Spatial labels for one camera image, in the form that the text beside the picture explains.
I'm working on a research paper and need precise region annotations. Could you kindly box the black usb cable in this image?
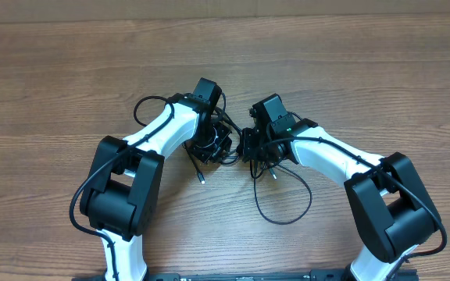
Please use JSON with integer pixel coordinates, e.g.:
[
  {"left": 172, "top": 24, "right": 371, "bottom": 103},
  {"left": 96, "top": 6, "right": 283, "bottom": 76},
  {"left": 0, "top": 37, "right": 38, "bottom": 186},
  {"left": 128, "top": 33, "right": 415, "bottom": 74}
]
[{"left": 181, "top": 105, "right": 314, "bottom": 226}]

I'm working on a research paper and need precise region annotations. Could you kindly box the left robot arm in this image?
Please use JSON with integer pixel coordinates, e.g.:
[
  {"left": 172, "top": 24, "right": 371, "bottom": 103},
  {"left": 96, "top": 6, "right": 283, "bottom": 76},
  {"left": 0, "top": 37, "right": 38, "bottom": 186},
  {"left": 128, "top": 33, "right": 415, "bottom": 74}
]
[{"left": 69, "top": 78, "right": 231, "bottom": 280}]

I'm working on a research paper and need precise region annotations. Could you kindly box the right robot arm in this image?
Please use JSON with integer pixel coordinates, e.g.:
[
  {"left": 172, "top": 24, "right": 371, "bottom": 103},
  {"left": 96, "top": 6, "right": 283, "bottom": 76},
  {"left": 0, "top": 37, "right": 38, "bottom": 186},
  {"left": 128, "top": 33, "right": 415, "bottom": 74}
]
[{"left": 241, "top": 94, "right": 447, "bottom": 280}]

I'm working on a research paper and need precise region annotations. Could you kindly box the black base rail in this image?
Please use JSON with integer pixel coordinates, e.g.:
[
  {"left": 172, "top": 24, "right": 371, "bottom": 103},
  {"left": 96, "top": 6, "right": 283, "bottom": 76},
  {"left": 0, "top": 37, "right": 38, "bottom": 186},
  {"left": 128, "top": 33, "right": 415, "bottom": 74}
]
[{"left": 72, "top": 268, "right": 420, "bottom": 281}]

